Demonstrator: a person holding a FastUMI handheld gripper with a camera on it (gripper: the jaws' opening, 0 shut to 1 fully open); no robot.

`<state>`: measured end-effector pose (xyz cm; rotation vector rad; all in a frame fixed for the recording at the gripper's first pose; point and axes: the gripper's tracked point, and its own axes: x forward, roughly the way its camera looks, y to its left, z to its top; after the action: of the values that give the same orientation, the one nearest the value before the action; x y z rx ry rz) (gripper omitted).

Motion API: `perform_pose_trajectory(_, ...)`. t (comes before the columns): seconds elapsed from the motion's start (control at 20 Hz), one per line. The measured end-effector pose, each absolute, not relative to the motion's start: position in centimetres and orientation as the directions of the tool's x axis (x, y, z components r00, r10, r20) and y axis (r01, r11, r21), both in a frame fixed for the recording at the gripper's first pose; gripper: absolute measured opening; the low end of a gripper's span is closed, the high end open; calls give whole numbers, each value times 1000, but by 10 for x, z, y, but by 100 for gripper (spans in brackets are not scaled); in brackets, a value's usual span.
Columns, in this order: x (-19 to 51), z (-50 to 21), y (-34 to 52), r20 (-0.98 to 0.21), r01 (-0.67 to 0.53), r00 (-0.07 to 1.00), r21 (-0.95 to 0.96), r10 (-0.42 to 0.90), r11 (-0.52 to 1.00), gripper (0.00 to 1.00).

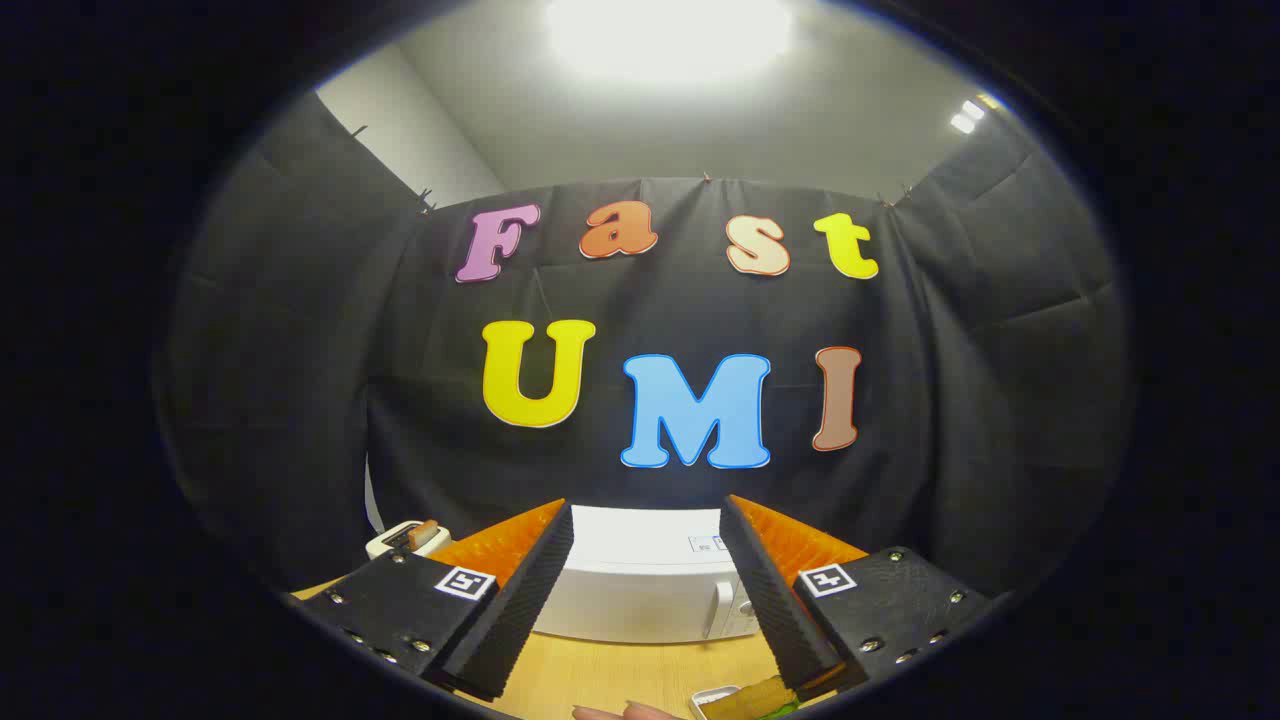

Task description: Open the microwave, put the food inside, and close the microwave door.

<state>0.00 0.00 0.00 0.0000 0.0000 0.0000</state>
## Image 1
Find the ceiling light panel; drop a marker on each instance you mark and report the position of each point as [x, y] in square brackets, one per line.
[665, 35]

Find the white toaster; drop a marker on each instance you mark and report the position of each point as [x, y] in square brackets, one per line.
[392, 540]

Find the small white ribbed tray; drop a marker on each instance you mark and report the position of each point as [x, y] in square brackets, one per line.
[706, 697]

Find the black backdrop cloth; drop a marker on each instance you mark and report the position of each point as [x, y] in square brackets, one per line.
[620, 300]

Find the brown bread lettuce sandwich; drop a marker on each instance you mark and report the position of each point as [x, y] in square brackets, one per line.
[765, 695]

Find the toast slice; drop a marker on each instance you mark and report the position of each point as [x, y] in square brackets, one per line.
[424, 533]

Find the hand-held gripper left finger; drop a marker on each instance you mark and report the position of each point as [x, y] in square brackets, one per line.
[520, 610]

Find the white microwave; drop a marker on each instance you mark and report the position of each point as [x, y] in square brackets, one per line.
[630, 590]

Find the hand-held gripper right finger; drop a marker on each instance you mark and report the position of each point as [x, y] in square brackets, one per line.
[770, 600]

